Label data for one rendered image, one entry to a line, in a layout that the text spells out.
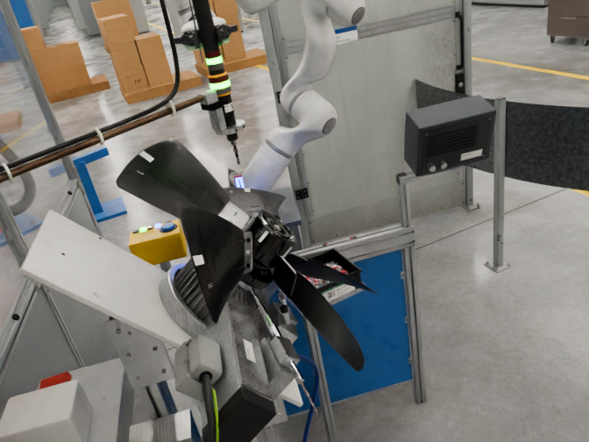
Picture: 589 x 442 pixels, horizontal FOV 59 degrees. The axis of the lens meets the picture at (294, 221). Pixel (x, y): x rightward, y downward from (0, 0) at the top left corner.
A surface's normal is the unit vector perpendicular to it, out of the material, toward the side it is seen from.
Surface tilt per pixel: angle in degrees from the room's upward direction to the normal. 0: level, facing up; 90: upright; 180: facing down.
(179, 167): 39
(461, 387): 0
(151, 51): 90
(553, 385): 0
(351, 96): 90
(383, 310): 90
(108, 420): 0
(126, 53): 90
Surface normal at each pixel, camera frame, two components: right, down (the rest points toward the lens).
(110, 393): -0.17, -0.87
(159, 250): 0.21, 0.44
